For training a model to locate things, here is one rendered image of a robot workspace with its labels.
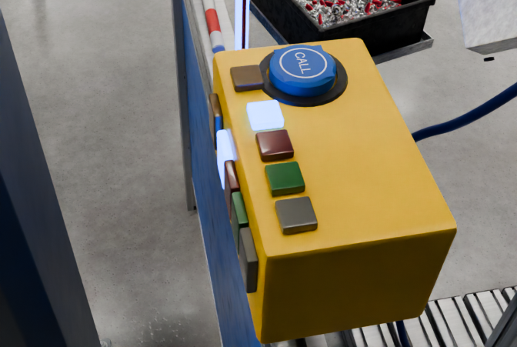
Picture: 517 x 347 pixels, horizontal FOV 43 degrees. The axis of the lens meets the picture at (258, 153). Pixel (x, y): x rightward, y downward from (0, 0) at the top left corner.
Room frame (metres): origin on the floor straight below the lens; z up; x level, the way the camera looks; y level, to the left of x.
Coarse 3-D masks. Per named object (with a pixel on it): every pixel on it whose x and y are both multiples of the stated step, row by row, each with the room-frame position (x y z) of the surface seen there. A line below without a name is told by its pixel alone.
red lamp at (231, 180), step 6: (228, 162) 0.25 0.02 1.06; (234, 162) 0.25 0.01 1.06; (228, 168) 0.24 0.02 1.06; (234, 168) 0.24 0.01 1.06; (228, 174) 0.24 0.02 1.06; (234, 174) 0.24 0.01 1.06; (228, 180) 0.23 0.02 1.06; (234, 180) 0.23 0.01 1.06; (228, 186) 0.23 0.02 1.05; (234, 186) 0.23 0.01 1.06; (228, 192) 0.23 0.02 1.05; (228, 198) 0.23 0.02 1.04; (228, 204) 0.23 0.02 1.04; (228, 210) 0.23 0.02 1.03
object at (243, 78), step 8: (232, 72) 0.30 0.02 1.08; (240, 72) 0.30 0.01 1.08; (248, 72) 0.30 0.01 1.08; (256, 72) 0.30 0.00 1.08; (232, 80) 0.29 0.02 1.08; (240, 80) 0.29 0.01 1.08; (248, 80) 0.29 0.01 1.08; (256, 80) 0.29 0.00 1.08; (240, 88) 0.29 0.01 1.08; (248, 88) 0.29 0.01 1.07; (256, 88) 0.29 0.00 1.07
